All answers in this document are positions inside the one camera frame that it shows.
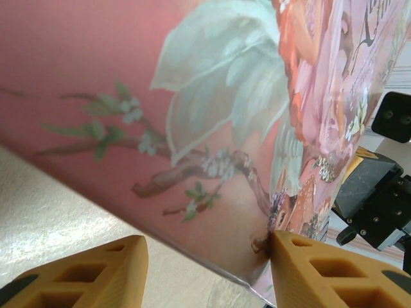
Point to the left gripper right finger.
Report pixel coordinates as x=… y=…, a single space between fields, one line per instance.
x=295 y=279

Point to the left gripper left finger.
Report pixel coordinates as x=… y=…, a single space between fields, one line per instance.
x=122 y=282

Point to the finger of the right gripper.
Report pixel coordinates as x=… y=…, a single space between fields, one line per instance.
x=366 y=183

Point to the pink fairy tin box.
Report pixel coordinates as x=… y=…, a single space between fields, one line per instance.
x=96 y=80

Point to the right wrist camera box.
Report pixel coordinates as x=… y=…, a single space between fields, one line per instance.
x=393 y=117

